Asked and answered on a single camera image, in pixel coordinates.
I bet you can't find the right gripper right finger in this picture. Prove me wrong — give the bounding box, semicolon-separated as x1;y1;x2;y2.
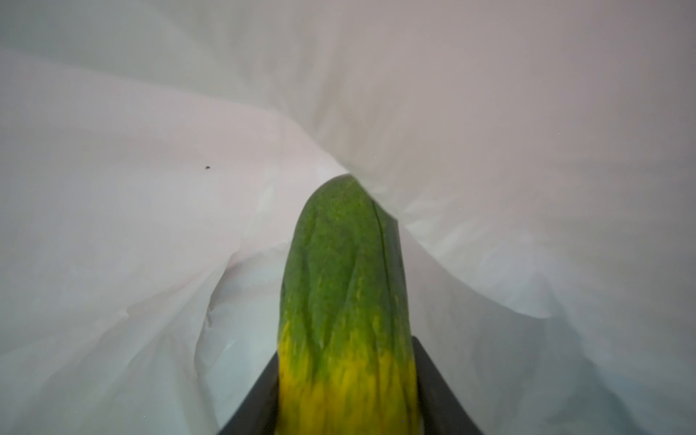
411;336;483;435

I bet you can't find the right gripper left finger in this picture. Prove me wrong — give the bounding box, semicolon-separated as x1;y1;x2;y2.
217;353;279;435

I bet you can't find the green yellow cucumber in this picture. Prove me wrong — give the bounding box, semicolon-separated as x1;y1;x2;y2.
277;174;422;434

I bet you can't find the white plastic bag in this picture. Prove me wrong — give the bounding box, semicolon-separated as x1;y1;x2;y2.
1;1;695;434

